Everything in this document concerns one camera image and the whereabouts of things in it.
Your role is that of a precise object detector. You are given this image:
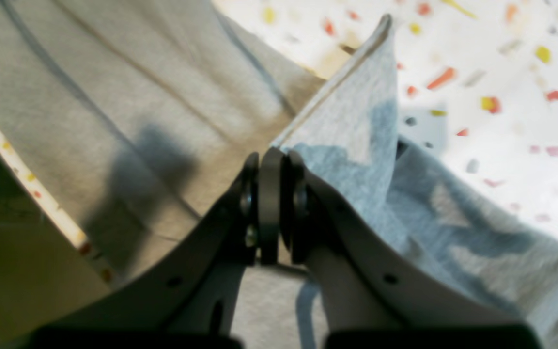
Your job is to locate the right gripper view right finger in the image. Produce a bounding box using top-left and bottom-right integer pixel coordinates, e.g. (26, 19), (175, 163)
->
(282, 152), (527, 335)

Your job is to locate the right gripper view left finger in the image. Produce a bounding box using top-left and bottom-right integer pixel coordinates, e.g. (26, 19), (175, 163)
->
(32, 148), (285, 340)

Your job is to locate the grey T-shirt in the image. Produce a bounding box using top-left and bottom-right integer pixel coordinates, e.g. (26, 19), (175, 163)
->
(0, 0), (558, 349)

